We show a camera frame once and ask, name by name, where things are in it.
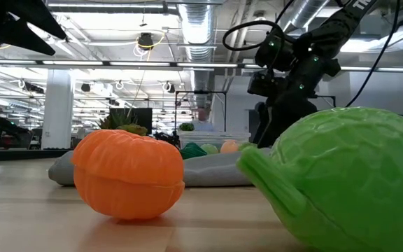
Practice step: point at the black metal frame stand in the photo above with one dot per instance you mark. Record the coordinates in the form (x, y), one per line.
(201, 92)

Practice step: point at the orange toy tangerine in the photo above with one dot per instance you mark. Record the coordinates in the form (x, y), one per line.
(128, 175)

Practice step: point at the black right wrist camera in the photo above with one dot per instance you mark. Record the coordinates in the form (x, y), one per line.
(264, 84)

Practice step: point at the black aluminium table frame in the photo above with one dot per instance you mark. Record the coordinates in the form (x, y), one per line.
(30, 155)

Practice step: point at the light green toy cabbage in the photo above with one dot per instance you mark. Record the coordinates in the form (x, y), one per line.
(345, 175)

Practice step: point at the clear plastic tupperware container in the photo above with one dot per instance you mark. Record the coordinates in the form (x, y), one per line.
(215, 137)

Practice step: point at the round ceiling sensor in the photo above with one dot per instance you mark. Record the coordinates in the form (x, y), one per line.
(259, 17)

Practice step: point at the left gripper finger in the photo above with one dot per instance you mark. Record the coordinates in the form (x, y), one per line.
(2, 33)
(37, 15)

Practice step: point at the green bushy plant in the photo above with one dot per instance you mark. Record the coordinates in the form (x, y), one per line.
(187, 127)

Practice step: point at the silver corrugated ventilation duct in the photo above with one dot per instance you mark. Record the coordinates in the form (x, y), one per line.
(198, 31)

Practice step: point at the overhead light bar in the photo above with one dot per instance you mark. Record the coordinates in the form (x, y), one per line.
(135, 64)

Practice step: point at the grey folded cloth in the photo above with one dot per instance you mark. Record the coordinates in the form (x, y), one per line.
(215, 171)

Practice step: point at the grey door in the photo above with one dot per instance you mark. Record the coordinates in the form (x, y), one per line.
(255, 133)

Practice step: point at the black ceiling camera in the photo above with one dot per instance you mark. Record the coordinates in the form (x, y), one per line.
(146, 40)

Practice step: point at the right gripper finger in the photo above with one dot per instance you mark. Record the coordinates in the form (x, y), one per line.
(285, 119)

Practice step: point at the dark green toy vegetable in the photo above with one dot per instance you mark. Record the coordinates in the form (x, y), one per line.
(191, 151)

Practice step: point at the black background monitor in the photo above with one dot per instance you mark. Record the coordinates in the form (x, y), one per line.
(145, 117)

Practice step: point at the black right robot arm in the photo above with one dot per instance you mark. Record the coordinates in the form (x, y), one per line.
(327, 35)

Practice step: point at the potted succulent plant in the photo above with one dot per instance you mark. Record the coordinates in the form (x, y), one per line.
(119, 120)

